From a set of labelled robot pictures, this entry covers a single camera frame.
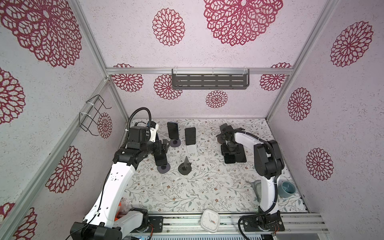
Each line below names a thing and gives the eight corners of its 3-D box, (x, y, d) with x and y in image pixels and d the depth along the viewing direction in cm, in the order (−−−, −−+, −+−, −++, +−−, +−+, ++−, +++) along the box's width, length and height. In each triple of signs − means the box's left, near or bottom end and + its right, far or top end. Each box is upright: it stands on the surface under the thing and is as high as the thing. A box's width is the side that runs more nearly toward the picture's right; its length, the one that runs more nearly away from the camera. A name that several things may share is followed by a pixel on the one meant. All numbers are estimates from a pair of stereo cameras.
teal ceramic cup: (278, 198, 84) (284, 194, 78) (273, 185, 88) (279, 180, 83) (292, 198, 84) (300, 194, 78) (287, 185, 89) (294, 180, 83)
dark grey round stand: (177, 171, 94) (176, 166, 89) (186, 161, 99) (186, 156, 94) (185, 177, 92) (184, 173, 87) (194, 167, 96) (194, 162, 91)
